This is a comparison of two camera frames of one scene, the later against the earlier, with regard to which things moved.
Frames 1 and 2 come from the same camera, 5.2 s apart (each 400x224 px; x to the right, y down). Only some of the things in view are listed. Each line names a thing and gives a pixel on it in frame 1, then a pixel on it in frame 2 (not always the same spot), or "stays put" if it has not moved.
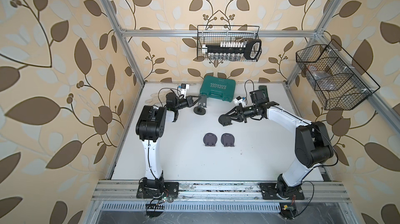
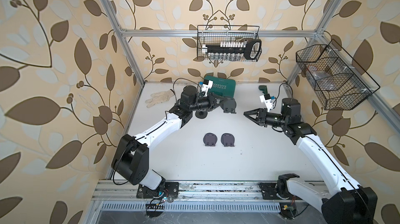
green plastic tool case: (213, 86) stays put
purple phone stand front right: (227, 139) stays put
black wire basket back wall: (215, 34) stays put
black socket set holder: (233, 51) stays put
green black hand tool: (264, 89) stays put
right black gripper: (237, 110) → (262, 114)
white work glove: (157, 98) stays put
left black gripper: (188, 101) → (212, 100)
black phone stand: (225, 120) → (229, 105)
